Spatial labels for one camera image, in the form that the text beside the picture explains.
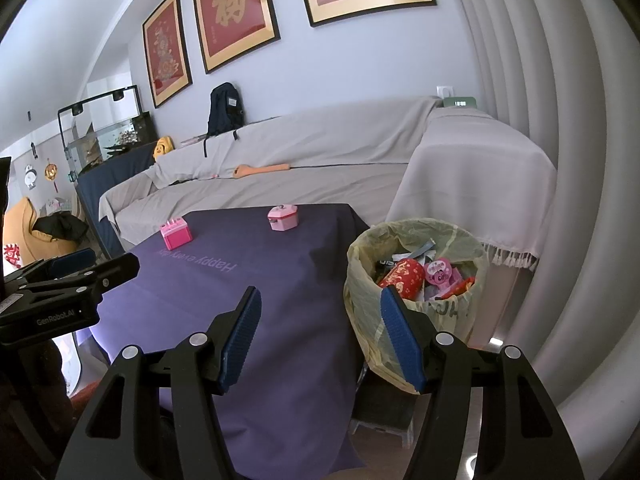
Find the pink cartoon packet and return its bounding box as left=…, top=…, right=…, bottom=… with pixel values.
left=424, top=256, right=463, bottom=301

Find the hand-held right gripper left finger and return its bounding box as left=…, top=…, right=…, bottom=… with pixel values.
left=55, top=286, right=263, bottom=480

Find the framed red figure artwork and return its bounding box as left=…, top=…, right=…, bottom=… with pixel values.
left=142, top=0, right=194, bottom=109

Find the yellow plush toy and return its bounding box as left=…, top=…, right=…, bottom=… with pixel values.
left=152, top=136, right=176, bottom=162

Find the grey white wrapper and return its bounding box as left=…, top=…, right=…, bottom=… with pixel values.
left=392, top=241, right=438, bottom=263

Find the white pleated curtain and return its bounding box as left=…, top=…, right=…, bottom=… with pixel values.
left=445, top=0, right=640, bottom=411

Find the purple tablecloth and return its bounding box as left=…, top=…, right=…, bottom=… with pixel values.
left=75, top=203, right=371, bottom=476

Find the navy cloth covered cabinet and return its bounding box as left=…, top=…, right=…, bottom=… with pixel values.
left=75, top=142, right=158, bottom=261

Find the red paper cup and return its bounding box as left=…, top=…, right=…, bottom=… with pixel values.
left=377, top=258, right=427, bottom=301

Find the framed red calligraphy artwork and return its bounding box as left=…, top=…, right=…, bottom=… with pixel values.
left=191, top=0, right=281, bottom=76

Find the grey plastic stool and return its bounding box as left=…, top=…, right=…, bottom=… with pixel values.
left=350, top=367, right=418, bottom=448

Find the grey covered sofa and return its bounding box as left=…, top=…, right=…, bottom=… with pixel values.
left=97, top=95, right=558, bottom=273

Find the pink toy toaster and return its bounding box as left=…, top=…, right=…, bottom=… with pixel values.
left=160, top=216, right=192, bottom=249

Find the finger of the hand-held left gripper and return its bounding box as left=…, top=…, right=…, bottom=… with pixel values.
left=20, top=252, right=141, bottom=302
left=5, top=247, right=98, bottom=286

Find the pink pot-shaped box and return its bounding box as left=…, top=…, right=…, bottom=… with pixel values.
left=266, top=203, right=301, bottom=232

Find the black backpack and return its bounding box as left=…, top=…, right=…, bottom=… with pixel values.
left=202, top=82, right=244, bottom=158

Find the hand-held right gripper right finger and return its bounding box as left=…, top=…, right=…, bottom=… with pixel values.
left=380, top=285, right=587, bottom=480

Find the white fringed blanket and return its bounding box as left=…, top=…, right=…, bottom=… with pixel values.
left=385, top=106, right=558, bottom=273

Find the red packet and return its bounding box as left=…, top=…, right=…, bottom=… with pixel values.
left=440, top=276, right=477, bottom=301

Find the black jacket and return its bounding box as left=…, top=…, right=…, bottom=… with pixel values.
left=31, top=210, right=90, bottom=242

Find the yellow bean bag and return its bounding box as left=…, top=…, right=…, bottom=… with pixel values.
left=2, top=196, right=86, bottom=268

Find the orange long-handled stick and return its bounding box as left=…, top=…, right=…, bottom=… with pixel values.
left=234, top=162, right=292, bottom=180

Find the bin with yellow bag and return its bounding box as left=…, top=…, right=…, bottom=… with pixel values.
left=343, top=217, right=491, bottom=393

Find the person's left forearm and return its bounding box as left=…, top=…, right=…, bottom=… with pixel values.
left=0, top=340, right=76, bottom=466

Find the glass fish tank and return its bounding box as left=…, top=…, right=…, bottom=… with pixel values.
left=57, top=85, right=155, bottom=181

